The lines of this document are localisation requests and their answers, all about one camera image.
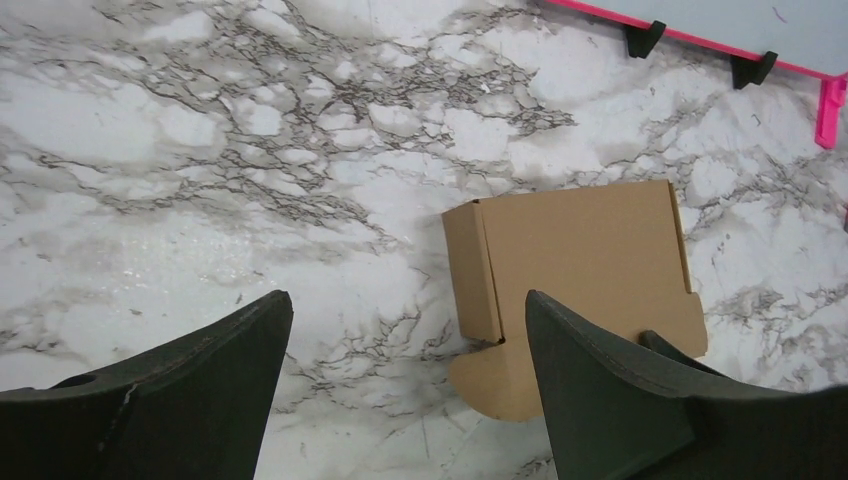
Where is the pink highlighter marker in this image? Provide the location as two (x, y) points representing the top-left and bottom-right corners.
(814, 76), (847, 149)

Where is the brown cardboard box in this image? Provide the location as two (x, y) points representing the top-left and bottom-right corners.
(442, 180), (708, 422)

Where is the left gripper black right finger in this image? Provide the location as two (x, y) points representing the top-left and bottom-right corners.
(525, 291), (847, 479)

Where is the pink framed whiteboard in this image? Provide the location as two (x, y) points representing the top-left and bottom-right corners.
(560, 0), (847, 84)

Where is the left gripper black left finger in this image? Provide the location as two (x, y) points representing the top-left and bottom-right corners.
(1, 290), (293, 479)

